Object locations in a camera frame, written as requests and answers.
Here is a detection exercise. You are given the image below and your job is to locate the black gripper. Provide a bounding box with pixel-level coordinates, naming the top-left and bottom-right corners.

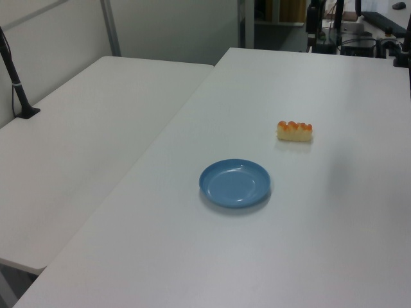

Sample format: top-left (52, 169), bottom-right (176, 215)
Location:
top-left (306, 4), bottom-right (321, 48)

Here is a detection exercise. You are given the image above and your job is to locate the bread with orange topping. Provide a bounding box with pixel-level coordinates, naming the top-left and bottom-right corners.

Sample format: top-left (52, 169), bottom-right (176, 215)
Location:
top-left (275, 120), bottom-right (314, 142)

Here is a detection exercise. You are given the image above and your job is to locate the blue round plate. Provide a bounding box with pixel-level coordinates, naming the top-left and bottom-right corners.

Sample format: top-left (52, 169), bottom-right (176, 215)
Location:
top-left (198, 158), bottom-right (272, 209)

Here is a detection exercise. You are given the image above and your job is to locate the yellow wooden cabinet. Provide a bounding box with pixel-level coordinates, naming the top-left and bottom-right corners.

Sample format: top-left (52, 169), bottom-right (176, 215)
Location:
top-left (265, 0), bottom-right (306, 23)

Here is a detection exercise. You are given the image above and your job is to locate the black equipment box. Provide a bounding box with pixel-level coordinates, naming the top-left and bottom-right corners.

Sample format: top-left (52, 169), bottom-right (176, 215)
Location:
top-left (340, 38), bottom-right (377, 58)

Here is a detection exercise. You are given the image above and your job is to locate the black computer keyboard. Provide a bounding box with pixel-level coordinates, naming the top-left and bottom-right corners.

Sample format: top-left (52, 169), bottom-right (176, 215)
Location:
top-left (362, 11), bottom-right (408, 37)

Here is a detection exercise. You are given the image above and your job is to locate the black clamp stand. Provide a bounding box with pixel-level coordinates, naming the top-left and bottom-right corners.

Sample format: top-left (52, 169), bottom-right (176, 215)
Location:
top-left (393, 27), bottom-right (411, 69)

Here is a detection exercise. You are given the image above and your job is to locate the white side table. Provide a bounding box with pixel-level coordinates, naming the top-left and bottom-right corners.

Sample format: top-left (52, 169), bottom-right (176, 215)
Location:
top-left (0, 55), bottom-right (215, 270)

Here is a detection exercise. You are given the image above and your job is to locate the grey metal partition post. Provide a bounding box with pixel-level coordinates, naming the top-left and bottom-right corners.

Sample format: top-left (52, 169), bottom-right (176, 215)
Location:
top-left (100, 0), bottom-right (122, 58)

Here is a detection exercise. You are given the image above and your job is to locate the black camera pole with base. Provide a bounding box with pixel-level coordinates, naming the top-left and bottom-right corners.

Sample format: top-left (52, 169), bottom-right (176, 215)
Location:
top-left (0, 25), bottom-right (42, 120)

